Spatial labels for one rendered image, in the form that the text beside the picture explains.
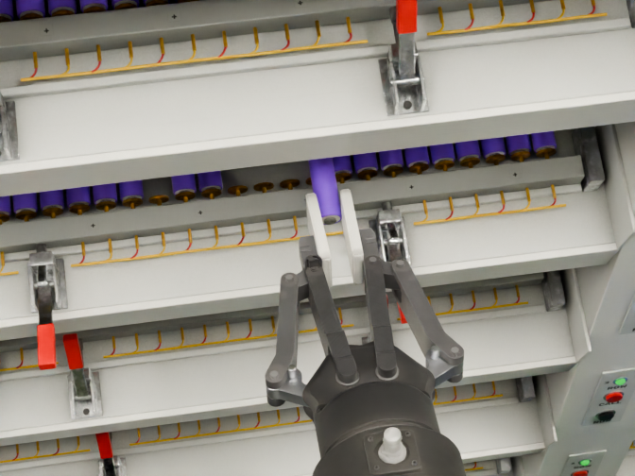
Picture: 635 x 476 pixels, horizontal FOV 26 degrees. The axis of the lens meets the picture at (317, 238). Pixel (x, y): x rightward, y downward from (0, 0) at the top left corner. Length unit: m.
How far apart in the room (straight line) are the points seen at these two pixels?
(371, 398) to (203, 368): 0.44
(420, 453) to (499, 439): 0.66
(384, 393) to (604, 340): 0.45
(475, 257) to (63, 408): 0.40
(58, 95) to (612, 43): 0.37
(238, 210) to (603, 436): 0.56
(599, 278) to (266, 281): 0.29
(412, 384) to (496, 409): 0.59
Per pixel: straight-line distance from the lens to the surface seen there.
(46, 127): 0.91
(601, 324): 1.22
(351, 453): 0.80
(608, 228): 1.11
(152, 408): 1.24
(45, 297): 1.05
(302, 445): 1.43
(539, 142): 1.10
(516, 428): 1.46
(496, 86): 0.92
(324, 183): 1.01
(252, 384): 1.24
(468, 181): 1.07
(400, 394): 0.83
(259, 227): 1.07
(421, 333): 0.91
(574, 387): 1.33
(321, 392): 0.87
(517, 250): 1.09
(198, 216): 1.06
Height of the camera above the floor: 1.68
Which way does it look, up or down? 59 degrees down
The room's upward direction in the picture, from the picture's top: straight up
